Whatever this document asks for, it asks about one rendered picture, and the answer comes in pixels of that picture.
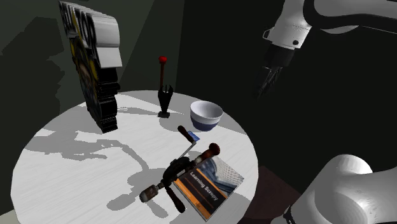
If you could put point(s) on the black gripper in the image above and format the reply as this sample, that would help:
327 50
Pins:
278 56

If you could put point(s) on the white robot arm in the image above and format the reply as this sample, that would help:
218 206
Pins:
347 192

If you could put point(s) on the white bowl with blue base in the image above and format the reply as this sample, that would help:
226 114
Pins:
206 113

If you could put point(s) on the small blue card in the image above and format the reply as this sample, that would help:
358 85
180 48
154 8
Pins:
194 136

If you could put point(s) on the black stand with red-knobbed stick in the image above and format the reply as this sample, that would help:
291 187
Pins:
164 99

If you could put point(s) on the dark robot stand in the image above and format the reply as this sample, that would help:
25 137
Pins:
270 195

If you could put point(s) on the book with orange stripes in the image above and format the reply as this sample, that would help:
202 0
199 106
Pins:
211 186

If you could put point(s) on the rusty hand drill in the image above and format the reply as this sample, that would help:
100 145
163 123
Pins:
178 169

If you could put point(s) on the white and black letter sign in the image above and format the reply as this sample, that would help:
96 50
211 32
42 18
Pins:
99 77

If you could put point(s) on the round white table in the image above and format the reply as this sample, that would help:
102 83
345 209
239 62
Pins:
77 183

